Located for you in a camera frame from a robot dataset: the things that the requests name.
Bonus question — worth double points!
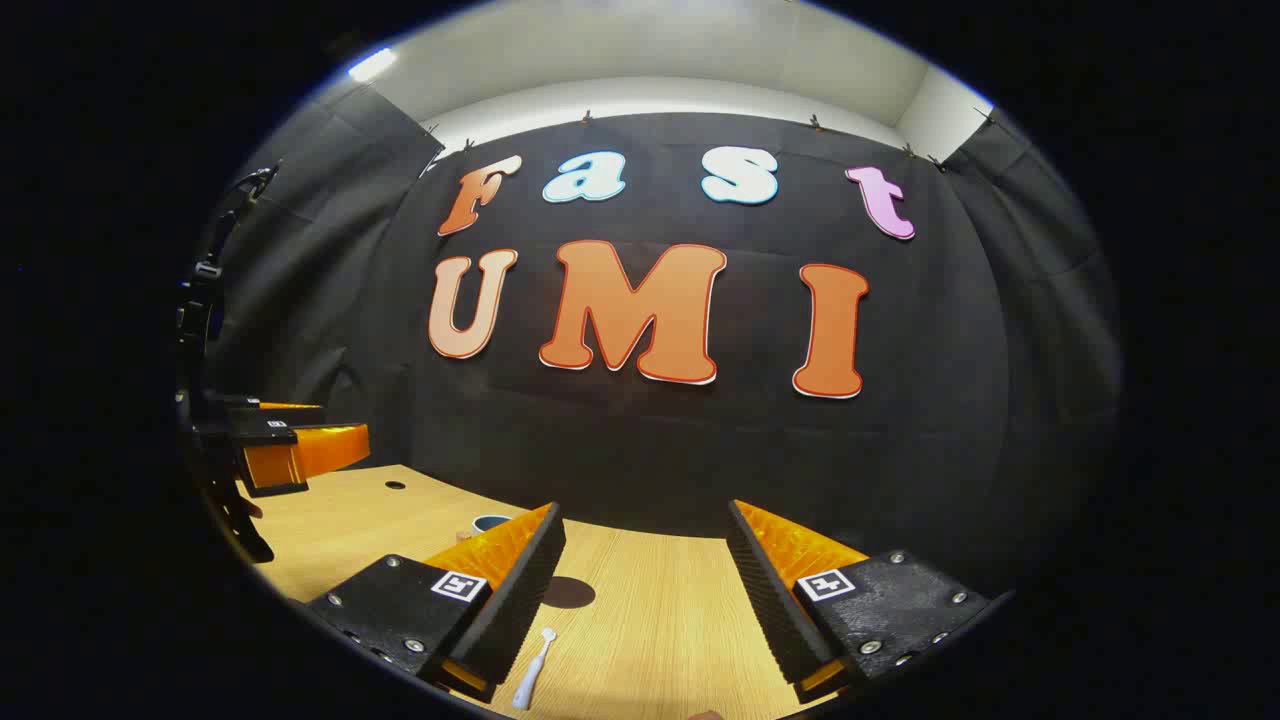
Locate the white toothbrush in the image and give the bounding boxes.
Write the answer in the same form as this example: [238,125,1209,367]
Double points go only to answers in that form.
[512,628,558,712]

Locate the wooden desktop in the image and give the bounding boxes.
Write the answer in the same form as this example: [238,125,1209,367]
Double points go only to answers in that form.
[205,463,841,720]

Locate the dark round coaster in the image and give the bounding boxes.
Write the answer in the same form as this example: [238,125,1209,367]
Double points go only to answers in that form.
[540,577,597,610]

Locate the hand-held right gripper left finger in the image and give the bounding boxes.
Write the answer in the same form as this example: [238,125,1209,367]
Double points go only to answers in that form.
[305,502,567,704]

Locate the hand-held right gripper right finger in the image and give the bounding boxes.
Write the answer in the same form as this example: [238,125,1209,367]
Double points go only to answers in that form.
[727,499,993,705]

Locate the ceiling light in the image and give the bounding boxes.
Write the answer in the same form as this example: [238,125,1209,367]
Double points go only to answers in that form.
[347,47,399,84]

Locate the black backdrop cloth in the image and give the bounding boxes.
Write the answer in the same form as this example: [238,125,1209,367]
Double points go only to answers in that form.
[195,80,1126,601]

